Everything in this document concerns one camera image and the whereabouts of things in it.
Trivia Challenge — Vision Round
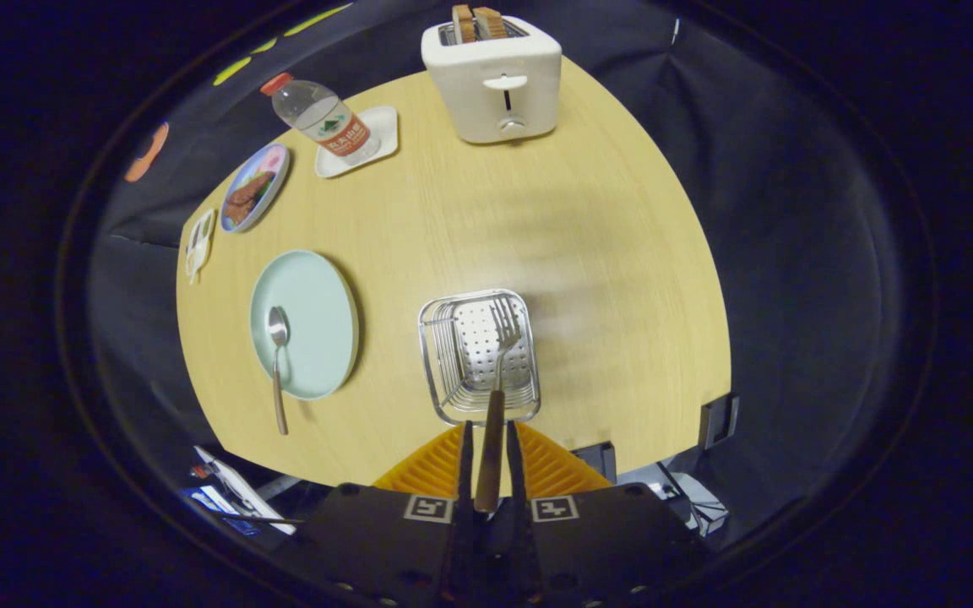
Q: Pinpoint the black backdrop cloth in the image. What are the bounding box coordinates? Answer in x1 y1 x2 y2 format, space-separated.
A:
90 0 905 541

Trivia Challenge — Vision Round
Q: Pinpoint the blue lit screen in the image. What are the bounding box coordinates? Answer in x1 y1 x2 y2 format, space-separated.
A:
185 486 259 537

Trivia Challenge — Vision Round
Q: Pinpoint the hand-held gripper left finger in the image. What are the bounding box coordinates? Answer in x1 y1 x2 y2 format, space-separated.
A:
271 421 488 608

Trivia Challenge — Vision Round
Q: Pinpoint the white square coaster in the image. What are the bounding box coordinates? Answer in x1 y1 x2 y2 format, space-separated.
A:
315 105 400 179

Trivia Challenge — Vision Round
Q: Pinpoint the metal wire basket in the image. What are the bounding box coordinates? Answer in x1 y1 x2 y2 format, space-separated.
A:
417 289 541 426

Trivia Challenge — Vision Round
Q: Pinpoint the brown food piece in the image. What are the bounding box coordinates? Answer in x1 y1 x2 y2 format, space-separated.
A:
225 171 276 227

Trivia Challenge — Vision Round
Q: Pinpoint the fork with wooden handle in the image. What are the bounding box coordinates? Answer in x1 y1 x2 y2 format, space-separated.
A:
474 297 523 513

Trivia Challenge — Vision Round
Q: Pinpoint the clear water bottle red cap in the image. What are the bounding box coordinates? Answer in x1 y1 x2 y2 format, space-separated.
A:
260 73 382 166

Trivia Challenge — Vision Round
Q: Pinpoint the white toaster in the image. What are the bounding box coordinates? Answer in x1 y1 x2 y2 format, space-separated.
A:
421 15 563 144

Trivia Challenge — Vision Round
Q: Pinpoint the small white sectioned dish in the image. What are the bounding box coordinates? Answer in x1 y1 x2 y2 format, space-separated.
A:
185 209 217 285

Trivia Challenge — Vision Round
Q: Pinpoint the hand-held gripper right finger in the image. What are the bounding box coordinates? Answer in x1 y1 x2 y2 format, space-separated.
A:
495 421 711 608

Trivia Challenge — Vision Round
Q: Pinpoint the blue patterned plate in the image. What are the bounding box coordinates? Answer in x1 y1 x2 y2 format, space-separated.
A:
220 142 291 234

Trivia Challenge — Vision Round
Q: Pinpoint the black table clamp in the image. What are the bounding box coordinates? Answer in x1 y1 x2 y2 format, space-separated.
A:
571 441 618 484
699 394 740 450

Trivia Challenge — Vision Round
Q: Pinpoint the spoon with wooden handle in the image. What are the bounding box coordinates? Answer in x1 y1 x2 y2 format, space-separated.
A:
267 306 291 437

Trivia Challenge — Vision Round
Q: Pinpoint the light green plate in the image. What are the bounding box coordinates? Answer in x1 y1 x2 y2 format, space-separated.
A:
249 250 360 400

